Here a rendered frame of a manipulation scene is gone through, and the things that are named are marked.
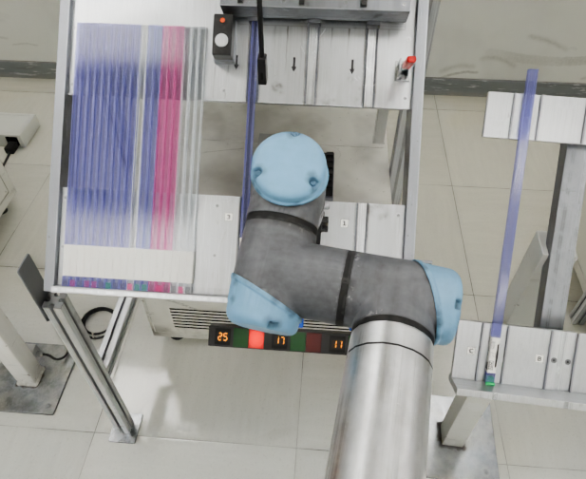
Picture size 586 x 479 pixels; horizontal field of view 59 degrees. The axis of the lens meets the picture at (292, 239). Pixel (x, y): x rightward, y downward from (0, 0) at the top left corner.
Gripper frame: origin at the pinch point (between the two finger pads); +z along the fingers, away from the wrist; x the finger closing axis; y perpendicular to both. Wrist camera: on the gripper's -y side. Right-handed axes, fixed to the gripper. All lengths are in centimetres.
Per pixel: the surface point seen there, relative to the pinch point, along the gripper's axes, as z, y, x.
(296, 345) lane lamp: 20.1, 15.7, 0.2
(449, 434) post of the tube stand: 75, 34, 43
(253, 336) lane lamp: 19.8, 14.7, -8.3
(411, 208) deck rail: 11.0, -9.9, 20.0
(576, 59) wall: 152, -142, 126
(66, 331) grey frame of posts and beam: 34, 15, -51
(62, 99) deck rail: 7, -27, -47
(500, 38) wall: 143, -146, 86
